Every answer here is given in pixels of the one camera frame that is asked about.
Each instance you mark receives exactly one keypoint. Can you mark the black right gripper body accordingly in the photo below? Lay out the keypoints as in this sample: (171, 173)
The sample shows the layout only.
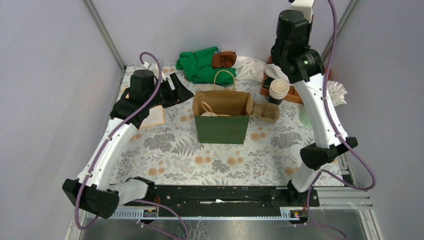
(307, 33)

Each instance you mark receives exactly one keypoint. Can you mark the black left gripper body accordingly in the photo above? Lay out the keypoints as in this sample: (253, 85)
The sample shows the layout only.
(162, 96)

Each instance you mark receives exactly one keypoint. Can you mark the green paper bag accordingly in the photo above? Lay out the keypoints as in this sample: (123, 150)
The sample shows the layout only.
(233, 115)

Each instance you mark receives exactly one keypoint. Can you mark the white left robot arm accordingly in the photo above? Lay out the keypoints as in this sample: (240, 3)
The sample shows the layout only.
(92, 191)

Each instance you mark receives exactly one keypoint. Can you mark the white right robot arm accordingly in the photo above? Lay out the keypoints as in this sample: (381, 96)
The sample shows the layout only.
(305, 71)

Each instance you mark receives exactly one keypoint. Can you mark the white folded towel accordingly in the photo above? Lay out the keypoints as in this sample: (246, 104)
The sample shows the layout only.
(275, 72)

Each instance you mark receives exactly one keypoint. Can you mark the green cloth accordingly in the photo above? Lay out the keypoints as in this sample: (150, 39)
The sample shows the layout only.
(197, 68)

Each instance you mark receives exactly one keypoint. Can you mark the stack of paper cups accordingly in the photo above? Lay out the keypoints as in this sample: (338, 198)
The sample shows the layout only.
(278, 90)

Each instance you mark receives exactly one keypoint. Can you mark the white cloth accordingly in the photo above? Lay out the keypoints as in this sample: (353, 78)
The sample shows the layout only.
(249, 68)

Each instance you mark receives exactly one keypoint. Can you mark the brown cloth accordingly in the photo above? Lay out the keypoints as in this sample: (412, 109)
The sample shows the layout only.
(224, 59)

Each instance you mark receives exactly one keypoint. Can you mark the white paper straws bundle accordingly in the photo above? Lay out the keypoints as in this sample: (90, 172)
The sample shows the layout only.
(337, 93)

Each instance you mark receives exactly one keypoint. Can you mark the floral table mat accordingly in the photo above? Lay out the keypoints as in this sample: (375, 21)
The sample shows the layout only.
(170, 153)

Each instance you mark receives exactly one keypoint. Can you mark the green straw holder cup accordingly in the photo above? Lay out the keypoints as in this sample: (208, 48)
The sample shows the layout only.
(304, 117)

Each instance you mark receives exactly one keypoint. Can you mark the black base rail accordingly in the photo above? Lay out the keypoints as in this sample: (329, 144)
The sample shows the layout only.
(230, 201)

